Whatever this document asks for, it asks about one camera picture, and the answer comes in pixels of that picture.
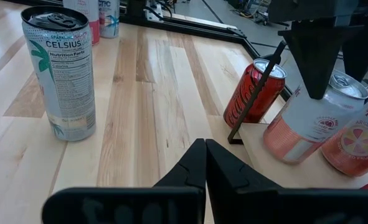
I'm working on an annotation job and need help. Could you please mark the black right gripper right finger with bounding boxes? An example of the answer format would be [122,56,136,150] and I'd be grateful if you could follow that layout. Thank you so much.
[205,139,368,224]

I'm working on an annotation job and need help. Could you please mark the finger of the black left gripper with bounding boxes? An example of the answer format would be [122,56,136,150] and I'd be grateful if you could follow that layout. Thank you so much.
[278,22,365,100]
[342,17,368,83]

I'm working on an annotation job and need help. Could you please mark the white salmon Spindrift can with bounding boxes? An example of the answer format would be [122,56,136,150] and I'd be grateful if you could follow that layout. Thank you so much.
[320,93,368,178]
[262,70,368,165]

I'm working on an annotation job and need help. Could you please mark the white Celsius energy drink can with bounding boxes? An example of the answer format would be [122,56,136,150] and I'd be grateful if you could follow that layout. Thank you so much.
[98,0,121,39]
[21,5,97,142]

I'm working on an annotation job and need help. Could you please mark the wooden shelf board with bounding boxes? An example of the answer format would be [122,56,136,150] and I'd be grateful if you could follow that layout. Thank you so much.
[233,123,368,190]

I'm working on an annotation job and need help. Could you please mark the thin black shelf side frame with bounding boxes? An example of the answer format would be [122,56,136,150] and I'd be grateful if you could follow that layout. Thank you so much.
[227,40,287,146]

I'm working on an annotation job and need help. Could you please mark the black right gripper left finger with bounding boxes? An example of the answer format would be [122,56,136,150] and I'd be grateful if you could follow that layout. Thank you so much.
[42,138,207,224]

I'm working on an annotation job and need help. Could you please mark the white magenta Spindrift can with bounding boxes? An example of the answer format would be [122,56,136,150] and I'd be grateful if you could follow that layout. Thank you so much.
[62,0,100,46]

